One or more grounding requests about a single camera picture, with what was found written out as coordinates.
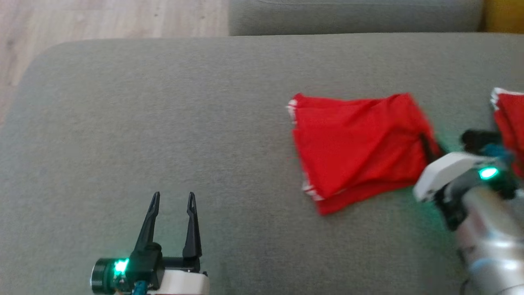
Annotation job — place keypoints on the yellow cushion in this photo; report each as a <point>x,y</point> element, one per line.
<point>505,14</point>

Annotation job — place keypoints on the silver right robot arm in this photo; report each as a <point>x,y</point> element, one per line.
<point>491,241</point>

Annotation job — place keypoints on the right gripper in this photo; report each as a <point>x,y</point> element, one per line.
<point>446,172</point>

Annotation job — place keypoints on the large grey sofa seat cushion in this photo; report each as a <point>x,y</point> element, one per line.
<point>184,135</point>

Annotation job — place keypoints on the red shorts wide white band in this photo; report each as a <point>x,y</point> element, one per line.
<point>511,119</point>

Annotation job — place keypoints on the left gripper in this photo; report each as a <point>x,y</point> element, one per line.
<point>180,282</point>

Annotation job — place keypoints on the red shorts thin white stripes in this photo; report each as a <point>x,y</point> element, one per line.
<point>356,147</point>

